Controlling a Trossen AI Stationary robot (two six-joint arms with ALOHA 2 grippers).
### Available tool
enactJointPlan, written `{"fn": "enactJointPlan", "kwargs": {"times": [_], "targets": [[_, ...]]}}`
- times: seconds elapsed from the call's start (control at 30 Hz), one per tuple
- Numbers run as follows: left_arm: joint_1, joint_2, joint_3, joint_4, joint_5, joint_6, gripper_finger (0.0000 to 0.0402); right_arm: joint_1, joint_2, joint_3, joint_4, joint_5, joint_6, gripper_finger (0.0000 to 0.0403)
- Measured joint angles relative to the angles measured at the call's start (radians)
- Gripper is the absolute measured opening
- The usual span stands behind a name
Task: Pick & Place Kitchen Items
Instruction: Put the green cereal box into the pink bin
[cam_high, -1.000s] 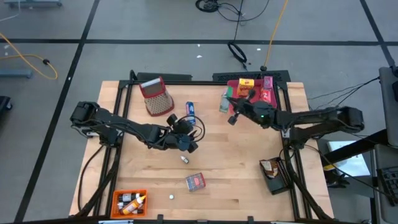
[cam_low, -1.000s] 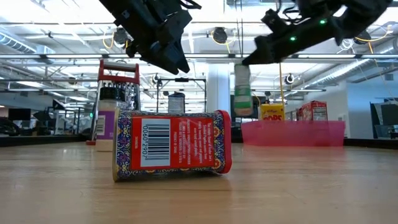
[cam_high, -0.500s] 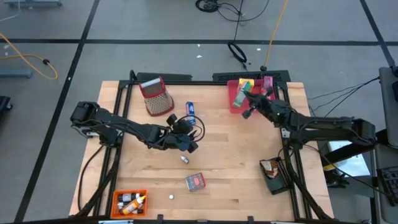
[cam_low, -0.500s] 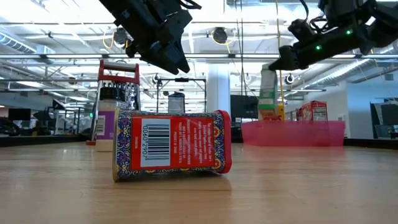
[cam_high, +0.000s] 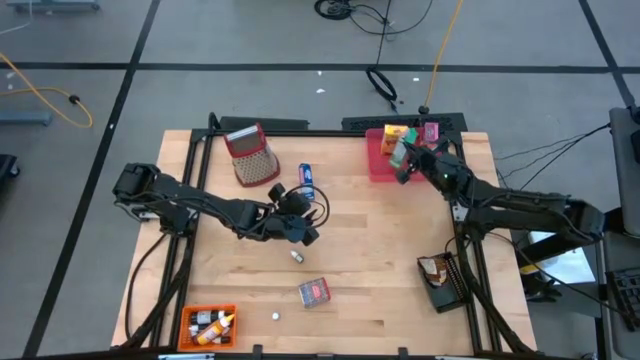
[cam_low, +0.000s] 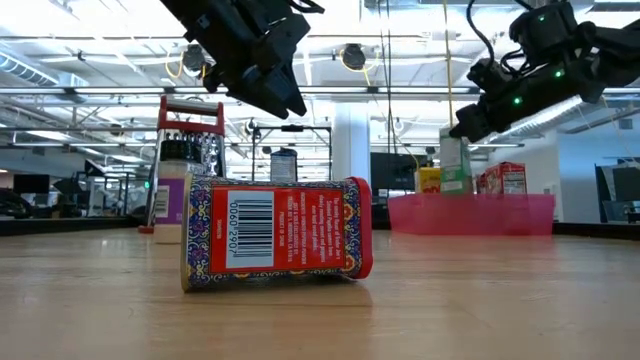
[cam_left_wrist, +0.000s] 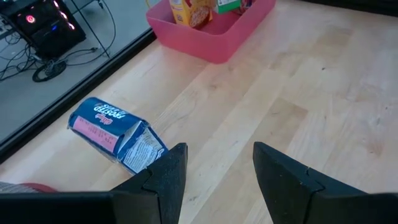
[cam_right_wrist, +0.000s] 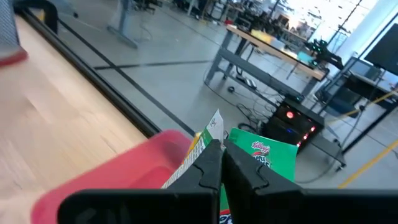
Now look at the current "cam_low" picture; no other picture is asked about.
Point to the red patterned paprika tin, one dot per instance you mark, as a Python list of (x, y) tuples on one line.
[(275, 230)]

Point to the small red cereal box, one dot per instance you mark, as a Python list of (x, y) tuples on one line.
[(505, 177)]

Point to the small blue cereal box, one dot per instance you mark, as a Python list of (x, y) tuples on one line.
[(283, 165)]

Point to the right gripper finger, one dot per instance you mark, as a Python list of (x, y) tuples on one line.
[(470, 125)]

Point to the black camera rig frame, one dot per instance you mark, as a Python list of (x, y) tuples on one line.
[(291, 128)]

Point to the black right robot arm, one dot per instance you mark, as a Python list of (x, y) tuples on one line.
[(615, 50)]

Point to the dark partition panel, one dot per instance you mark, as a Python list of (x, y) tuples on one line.
[(625, 190)]

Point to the black screen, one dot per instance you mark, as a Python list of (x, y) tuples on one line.
[(392, 172), (31, 184)]

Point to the pink plastic bin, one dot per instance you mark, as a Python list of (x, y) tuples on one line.
[(470, 215)]

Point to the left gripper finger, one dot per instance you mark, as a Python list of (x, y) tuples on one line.
[(290, 95), (265, 95)]

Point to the yellow Pops cereal box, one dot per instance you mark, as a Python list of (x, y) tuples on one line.
[(429, 180)]

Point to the black aluminium table frame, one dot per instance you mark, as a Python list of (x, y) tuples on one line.
[(75, 226)]

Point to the spice jar black lid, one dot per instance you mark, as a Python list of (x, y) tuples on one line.
[(170, 200)]

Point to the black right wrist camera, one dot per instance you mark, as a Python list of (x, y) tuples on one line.
[(485, 75)]

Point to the small green cereal box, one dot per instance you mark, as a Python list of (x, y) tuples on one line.
[(455, 165)]

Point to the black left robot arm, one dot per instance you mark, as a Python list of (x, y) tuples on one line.
[(190, 12)]

